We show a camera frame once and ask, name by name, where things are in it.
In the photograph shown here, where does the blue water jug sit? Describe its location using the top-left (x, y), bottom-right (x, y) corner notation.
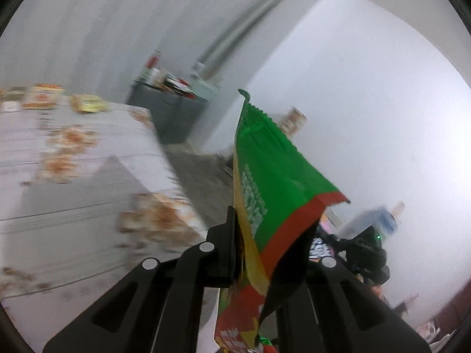
top-left (372, 206), bottom-right (401, 236)

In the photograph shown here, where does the tall patterned cardboard box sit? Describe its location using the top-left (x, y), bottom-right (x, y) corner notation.
top-left (281, 106), bottom-right (308, 135)

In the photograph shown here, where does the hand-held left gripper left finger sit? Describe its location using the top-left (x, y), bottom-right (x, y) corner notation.
top-left (42, 206), bottom-right (243, 353)

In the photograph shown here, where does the flowered tablecloth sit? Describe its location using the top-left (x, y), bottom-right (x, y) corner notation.
top-left (0, 101), bottom-right (207, 353)

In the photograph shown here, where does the grey cabinet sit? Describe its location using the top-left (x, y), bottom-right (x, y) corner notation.
top-left (126, 77), bottom-right (207, 144)

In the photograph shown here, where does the yellow green snack packet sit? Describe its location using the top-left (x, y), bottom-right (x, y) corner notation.
top-left (70, 94), bottom-right (111, 114)

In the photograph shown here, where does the white water dispenser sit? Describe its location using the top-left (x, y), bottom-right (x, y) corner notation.
top-left (339, 209), bottom-right (379, 239)

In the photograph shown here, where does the green snack bag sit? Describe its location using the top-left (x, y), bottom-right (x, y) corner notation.
top-left (214, 89), bottom-right (350, 353)

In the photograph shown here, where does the orange white small box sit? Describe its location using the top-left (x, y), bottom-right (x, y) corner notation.
top-left (23, 84), bottom-right (63, 110)

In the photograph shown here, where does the green patterned box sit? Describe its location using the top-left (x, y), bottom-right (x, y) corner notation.
top-left (189, 75), bottom-right (221, 100)

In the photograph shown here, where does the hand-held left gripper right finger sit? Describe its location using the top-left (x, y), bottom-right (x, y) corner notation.
top-left (276, 257), bottom-right (432, 353)

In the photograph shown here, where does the white curtain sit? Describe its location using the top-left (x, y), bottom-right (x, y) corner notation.
top-left (0, 0), bottom-right (295, 92)

